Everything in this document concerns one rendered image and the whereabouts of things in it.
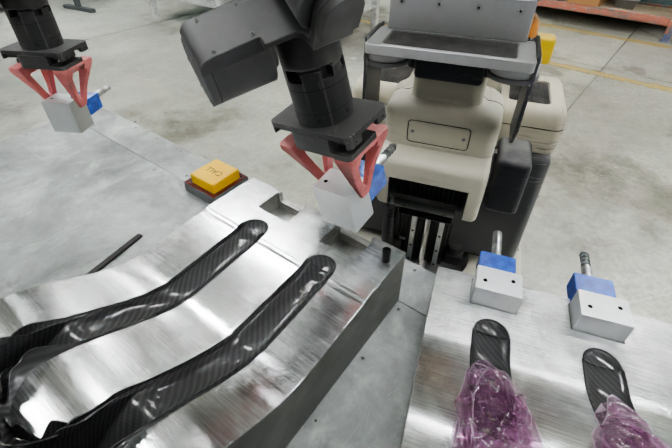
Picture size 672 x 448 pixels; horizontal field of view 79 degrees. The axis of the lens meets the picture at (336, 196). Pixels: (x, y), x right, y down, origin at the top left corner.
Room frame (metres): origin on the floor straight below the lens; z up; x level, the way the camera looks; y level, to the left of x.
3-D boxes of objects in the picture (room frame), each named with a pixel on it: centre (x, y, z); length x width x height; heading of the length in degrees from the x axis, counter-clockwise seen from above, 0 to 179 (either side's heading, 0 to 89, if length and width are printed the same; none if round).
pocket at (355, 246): (0.36, -0.02, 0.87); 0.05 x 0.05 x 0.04; 53
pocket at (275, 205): (0.43, 0.07, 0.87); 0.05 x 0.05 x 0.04; 53
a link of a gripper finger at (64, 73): (0.63, 0.44, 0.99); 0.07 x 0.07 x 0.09; 82
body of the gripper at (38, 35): (0.63, 0.45, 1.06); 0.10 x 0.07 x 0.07; 82
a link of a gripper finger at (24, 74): (0.63, 0.46, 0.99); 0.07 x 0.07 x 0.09; 82
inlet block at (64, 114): (0.67, 0.44, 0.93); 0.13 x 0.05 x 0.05; 172
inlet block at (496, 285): (0.35, -0.20, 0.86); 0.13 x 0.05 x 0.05; 161
